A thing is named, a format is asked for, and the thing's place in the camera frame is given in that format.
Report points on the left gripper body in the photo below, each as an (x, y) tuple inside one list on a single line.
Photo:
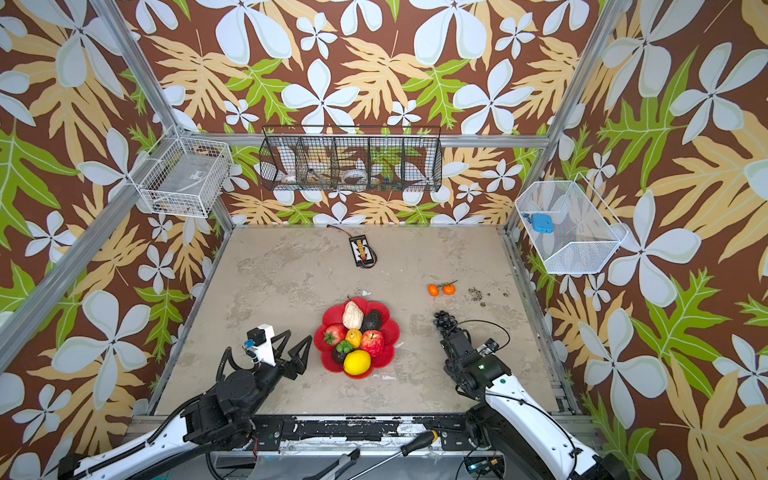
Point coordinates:
[(267, 380)]

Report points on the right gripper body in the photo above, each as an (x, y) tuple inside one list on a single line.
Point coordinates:
[(450, 339)]

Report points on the yellow lemon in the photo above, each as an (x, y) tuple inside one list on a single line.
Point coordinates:
[(357, 363)]

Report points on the yellow wrinkled pear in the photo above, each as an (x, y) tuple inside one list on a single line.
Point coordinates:
[(354, 338)]

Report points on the red flower-shaped fruit bowl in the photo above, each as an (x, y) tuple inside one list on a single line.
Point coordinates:
[(389, 329)]

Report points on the dark avocado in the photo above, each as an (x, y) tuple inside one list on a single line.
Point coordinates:
[(373, 321)]

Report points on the dark purple mangosteen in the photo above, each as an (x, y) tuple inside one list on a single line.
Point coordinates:
[(341, 351)]

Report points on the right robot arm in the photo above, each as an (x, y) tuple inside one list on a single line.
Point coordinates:
[(506, 419)]

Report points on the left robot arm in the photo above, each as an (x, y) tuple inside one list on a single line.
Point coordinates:
[(220, 419)]

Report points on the black grape bunch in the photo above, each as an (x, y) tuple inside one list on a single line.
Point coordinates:
[(445, 323)]

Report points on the orange tangerines on twig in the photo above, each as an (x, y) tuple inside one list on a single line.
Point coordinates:
[(445, 288)]

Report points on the blue object in basket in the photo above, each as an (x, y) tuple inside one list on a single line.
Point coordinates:
[(541, 223)]

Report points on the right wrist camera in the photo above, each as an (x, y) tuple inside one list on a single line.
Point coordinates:
[(489, 347)]

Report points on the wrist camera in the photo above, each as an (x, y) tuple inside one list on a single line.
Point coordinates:
[(489, 347), (258, 345)]

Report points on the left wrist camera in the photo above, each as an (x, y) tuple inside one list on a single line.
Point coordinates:
[(258, 345)]

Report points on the black-handled screwdriver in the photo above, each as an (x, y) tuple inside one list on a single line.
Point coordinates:
[(421, 441)]

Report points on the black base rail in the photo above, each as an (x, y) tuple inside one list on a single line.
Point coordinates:
[(276, 433)]

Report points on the white wire basket right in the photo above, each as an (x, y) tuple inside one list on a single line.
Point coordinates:
[(587, 231)]

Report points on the white wire basket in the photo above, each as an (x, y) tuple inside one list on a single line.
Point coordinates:
[(587, 231), (184, 176)]

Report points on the aluminium frame post back right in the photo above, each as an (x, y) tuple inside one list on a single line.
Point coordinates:
[(562, 86)]

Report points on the aluminium frame post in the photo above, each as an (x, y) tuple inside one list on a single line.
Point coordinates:
[(562, 86), (139, 66)]

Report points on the white wire basket left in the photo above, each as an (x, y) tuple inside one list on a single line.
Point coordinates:
[(184, 176)]

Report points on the black wire basket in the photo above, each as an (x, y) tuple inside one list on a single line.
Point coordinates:
[(353, 158)]

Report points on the aluminium frame post back left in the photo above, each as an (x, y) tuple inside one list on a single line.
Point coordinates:
[(139, 66)]

